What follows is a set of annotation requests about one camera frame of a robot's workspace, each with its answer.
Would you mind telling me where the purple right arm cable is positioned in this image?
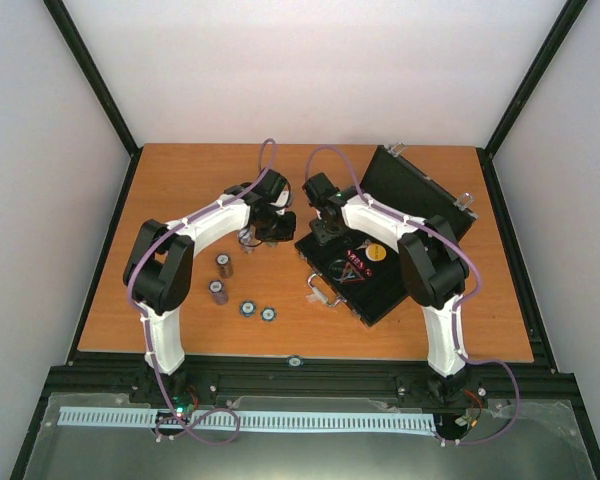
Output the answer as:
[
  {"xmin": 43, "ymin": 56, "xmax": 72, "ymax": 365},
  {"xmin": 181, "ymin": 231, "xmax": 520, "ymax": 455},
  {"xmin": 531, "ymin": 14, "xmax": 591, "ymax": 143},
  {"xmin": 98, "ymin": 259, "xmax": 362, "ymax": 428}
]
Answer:
[{"xmin": 305, "ymin": 146, "xmax": 523, "ymax": 446}]

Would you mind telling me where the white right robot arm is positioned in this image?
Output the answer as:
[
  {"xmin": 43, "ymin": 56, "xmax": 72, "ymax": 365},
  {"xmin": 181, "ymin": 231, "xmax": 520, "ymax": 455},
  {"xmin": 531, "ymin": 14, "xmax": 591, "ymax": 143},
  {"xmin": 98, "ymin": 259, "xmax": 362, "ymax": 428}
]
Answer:
[{"xmin": 302, "ymin": 173, "xmax": 477, "ymax": 378}]

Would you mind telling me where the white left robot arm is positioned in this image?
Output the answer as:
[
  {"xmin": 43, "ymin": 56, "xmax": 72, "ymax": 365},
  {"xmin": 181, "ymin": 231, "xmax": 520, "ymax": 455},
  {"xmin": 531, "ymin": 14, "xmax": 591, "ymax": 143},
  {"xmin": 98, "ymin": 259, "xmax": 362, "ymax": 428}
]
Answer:
[{"xmin": 123, "ymin": 170, "xmax": 296, "ymax": 403}]

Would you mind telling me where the black poker set case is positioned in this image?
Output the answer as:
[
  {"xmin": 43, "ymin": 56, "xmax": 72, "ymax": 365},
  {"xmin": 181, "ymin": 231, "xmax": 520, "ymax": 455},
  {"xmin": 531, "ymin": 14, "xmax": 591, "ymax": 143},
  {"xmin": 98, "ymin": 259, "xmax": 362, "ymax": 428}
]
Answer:
[{"xmin": 295, "ymin": 146, "xmax": 478, "ymax": 326}]

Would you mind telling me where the white dealer button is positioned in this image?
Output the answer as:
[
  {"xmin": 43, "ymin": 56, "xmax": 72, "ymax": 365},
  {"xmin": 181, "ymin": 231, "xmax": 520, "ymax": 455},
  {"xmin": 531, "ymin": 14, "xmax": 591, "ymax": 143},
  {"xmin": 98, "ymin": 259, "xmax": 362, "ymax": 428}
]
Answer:
[{"xmin": 365, "ymin": 243, "xmax": 387, "ymax": 262}]

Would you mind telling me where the black aluminium frame rail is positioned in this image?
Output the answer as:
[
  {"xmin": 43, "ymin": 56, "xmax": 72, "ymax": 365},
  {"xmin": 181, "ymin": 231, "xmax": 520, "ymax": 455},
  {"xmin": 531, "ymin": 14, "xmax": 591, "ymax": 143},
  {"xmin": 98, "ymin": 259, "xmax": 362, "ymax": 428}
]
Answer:
[{"xmin": 42, "ymin": 357, "xmax": 583, "ymax": 411}]

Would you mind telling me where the white perforated cable strip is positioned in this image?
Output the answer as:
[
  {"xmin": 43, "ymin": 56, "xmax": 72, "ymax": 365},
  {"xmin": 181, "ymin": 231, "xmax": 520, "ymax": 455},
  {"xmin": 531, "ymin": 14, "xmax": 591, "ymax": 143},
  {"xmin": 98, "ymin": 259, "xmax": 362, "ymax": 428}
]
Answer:
[{"xmin": 57, "ymin": 406, "xmax": 436, "ymax": 436}]

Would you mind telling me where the blue 10 chip stack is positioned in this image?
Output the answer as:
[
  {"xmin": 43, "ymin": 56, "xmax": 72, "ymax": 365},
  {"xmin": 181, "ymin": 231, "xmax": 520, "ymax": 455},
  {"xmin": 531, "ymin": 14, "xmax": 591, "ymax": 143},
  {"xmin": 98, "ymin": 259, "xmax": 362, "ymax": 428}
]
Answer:
[{"xmin": 237, "ymin": 229, "xmax": 255, "ymax": 253}]

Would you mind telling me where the triangular all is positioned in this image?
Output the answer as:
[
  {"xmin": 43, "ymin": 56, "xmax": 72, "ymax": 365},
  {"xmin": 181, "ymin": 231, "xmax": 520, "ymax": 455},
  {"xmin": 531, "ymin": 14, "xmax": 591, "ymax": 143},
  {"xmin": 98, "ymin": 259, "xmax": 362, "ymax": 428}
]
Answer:
[{"xmin": 329, "ymin": 259, "xmax": 373, "ymax": 284}]

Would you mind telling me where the brown chip stack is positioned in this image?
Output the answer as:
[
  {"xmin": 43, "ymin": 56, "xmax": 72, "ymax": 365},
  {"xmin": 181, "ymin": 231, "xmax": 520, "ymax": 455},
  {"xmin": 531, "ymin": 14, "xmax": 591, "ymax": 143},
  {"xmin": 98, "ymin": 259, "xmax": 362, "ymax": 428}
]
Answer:
[{"xmin": 215, "ymin": 253, "xmax": 234, "ymax": 279}]

